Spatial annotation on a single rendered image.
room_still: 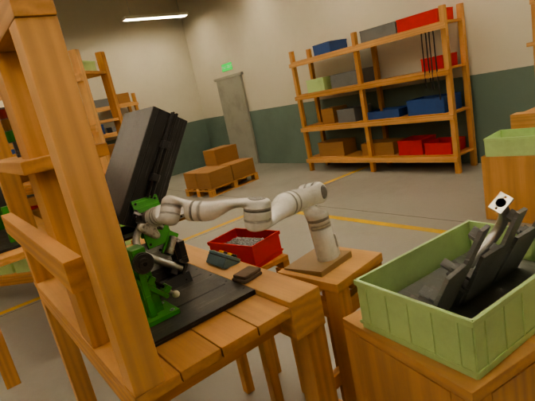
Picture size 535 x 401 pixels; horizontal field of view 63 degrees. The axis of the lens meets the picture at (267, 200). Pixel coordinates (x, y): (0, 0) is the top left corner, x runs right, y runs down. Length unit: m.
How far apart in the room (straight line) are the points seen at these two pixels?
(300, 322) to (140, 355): 0.57
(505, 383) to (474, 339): 0.18
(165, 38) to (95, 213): 11.12
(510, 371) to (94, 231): 1.12
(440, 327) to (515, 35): 5.64
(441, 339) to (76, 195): 1.00
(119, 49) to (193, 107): 2.31
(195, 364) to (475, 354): 0.76
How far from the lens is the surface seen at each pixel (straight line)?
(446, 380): 1.32
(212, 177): 7.91
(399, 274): 1.60
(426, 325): 1.32
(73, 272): 1.26
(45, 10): 1.17
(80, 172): 1.14
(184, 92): 12.12
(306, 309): 1.57
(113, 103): 4.79
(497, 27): 6.76
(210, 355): 1.39
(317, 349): 1.67
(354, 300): 1.84
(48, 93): 1.14
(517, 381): 1.41
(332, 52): 7.57
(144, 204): 1.90
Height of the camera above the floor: 1.59
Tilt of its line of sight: 14 degrees down
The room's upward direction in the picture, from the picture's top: 12 degrees counter-clockwise
